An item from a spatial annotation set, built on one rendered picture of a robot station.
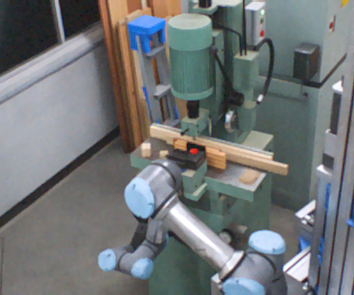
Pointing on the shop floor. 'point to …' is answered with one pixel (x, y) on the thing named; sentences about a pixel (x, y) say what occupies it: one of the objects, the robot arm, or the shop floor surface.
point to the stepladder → (155, 29)
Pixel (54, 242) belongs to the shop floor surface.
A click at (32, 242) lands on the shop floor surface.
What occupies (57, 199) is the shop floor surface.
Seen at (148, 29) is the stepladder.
